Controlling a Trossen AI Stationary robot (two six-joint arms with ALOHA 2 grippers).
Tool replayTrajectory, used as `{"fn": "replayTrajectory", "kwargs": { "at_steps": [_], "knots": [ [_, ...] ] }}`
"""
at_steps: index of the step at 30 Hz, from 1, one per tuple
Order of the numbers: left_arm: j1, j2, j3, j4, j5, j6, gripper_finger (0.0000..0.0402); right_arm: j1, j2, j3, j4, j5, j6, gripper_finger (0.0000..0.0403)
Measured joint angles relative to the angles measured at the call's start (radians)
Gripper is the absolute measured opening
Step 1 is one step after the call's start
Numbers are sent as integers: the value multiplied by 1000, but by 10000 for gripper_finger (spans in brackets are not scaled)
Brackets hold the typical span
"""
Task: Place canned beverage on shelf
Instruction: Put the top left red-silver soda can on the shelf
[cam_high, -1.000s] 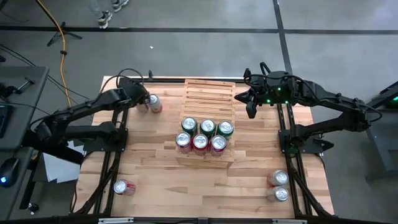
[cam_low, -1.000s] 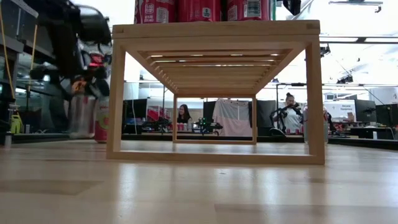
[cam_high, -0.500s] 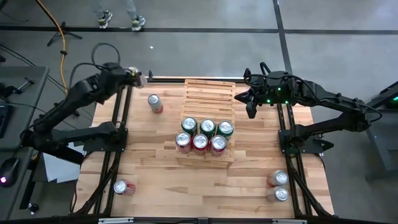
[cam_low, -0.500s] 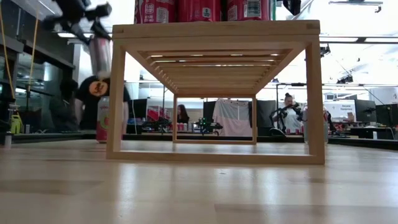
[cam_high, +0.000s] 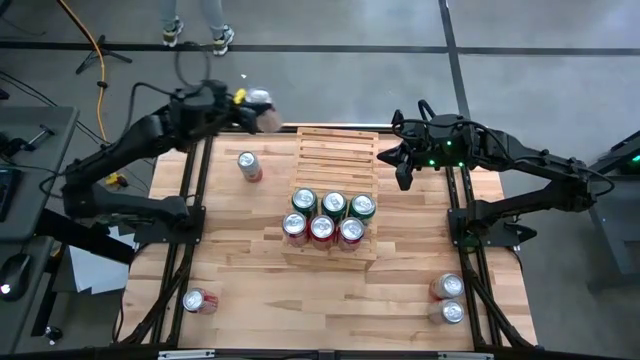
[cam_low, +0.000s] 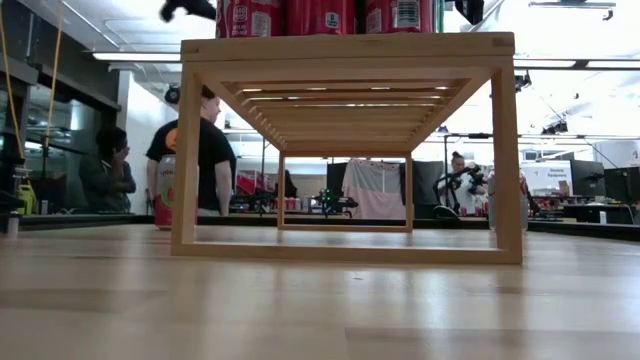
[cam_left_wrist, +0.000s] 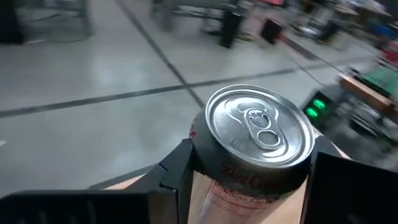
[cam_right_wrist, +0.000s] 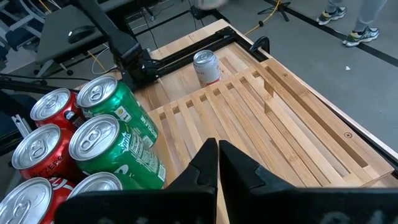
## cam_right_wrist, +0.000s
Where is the person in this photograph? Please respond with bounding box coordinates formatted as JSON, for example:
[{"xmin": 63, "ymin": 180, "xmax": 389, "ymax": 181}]
[{"xmin": 316, "ymin": 0, "xmax": 388, "ymax": 48}]

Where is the red Coca-Cola original can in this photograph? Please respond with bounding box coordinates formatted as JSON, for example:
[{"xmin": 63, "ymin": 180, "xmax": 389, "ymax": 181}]
[{"xmin": 0, "ymin": 176, "xmax": 77, "ymax": 224}]

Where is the grey desk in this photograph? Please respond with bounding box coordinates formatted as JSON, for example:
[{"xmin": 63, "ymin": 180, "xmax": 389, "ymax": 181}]
[{"xmin": 35, "ymin": 0, "xmax": 137, "ymax": 65}]

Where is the yellow cable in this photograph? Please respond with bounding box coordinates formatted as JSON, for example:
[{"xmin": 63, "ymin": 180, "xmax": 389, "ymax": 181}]
[{"xmin": 244, "ymin": 0, "xmax": 282, "ymax": 37}]

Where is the silver Diet Coke can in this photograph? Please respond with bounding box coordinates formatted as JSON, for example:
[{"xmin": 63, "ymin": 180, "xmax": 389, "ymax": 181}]
[{"xmin": 192, "ymin": 49, "xmax": 222, "ymax": 88}]

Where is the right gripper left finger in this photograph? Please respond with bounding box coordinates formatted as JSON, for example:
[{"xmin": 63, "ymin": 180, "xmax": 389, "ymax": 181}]
[{"xmin": 54, "ymin": 138, "xmax": 219, "ymax": 224}]

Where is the black tripod stand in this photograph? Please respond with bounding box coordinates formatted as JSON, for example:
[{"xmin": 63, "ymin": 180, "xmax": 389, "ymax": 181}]
[{"xmin": 257, "ymin": 0, "xmax": 292, "ymax": 22}]

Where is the black computer mouse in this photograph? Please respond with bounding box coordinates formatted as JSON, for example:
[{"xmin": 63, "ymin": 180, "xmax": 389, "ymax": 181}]
[{"xmin": 67, "ymin": 24, "xmax": 96, "ymax": 44}]

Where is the red Coke Zero can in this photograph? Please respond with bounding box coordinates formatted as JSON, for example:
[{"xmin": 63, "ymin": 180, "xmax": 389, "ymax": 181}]
[
  {"xmin": 30, "ymin": 88, "xmax": 88, "ymax": 133},
  {"xmin": 11, "ymin": 124, "xmax": 85, "ymax": 184}
]

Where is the slatted wooden shelf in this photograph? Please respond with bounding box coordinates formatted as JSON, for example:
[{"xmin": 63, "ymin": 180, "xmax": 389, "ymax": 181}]
[{"xmin": 146, "ymin": 57, "xmax": 396, "ymax": 224}]

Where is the black aluminium table frame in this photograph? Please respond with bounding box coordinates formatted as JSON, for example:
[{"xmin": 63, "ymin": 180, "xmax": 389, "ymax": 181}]
[{"xmin": 133, "ymin": 26, "xmax": 398, "ymax": 170}]

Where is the grey office chair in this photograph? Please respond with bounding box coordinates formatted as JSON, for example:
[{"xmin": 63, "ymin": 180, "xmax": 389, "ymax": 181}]
[{"xmin": 0, "ymin": 0, "xmax": 44, "ymax": 63}]

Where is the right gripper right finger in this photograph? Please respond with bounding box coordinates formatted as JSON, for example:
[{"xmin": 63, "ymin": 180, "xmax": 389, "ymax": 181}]
[{"xmin": 219, "ymin": 139, "xmax": 398, "ymax": 224}]

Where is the black desk bar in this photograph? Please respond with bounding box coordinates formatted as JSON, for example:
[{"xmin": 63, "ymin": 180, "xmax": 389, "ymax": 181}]
[{"xmin": 0, "ymin": 73, "xmax": 83, "ymax": 94}]

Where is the black table clamp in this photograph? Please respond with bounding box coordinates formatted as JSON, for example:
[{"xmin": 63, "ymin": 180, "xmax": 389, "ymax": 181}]
[{"xmin": 248, "ymin": 35, "xmax": 271, "ymax": 54}]

